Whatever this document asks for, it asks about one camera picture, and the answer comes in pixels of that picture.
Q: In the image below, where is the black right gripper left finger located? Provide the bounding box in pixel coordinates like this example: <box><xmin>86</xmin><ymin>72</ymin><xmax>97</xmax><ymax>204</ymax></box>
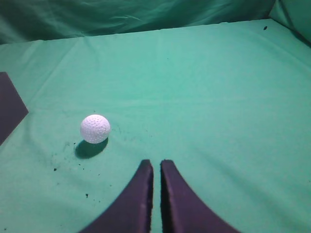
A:
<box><xmin>81</xmin><ymin>160</ymin><xmax>154</xmax><ymax>233</ymax></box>

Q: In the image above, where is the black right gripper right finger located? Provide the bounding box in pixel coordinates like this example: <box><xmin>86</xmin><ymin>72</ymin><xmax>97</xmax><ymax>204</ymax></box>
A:
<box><xmin>160</xmin><ymin>160</ymin><xmax>238</xmax><ymax>233</ymax></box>

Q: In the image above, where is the white dimpled golf ball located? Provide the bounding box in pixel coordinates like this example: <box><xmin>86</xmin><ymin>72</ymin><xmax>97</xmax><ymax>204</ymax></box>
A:
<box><xmin>80</xmin><ymin>114</ymin><xmax>111</xmax><ymax>144</ymax></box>

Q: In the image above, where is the dark cube block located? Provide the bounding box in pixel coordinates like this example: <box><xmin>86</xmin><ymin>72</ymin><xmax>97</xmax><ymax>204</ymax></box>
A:
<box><xmin>0</xmin><ymin>72</ymin><xmax>29</xmax><ymax>145</ymax></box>

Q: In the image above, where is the green table cloth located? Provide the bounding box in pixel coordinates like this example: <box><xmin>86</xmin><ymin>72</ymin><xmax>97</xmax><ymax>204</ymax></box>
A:
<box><xmin>0</xmin><ymin>19</ymin><xmax>311</xmax><ymax>233</ymax></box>

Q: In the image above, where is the green backdrop cloth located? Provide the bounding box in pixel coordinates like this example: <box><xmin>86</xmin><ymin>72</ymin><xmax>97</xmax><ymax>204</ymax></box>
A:
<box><xmin>0</xmin><ymin>0</ymin><xmax>311</xmax><ymax>44</ymax></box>

